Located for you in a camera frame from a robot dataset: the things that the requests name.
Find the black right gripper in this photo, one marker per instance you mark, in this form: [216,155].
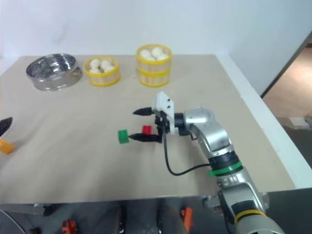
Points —
[163,124]

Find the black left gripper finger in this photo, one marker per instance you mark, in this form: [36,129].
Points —
[5,124]

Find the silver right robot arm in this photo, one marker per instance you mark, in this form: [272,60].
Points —
[215,140]

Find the red cube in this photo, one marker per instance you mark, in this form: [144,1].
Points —
[146,130]

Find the yellow cube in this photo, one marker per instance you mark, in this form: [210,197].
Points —
[6,146]

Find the green cube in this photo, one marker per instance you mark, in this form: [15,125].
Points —
[123,137]

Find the bamboo steamer basket yellow rim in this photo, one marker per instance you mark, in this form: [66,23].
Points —
[153,65]
[102,79]
[153,79]

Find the stainless steel steamer pot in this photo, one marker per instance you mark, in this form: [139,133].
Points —
[48,81]

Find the white steamed bun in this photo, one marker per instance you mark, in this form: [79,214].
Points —
[163,57]
[109,69]
[145,54]
[94,70]
[106,64]
[95,63]
[157,51]

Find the orange and black clamp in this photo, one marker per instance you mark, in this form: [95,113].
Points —
[69,225]
[187,215]

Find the cardboard box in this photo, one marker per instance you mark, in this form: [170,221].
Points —
[296,123]

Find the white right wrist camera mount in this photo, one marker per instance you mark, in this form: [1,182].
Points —
[162,102]

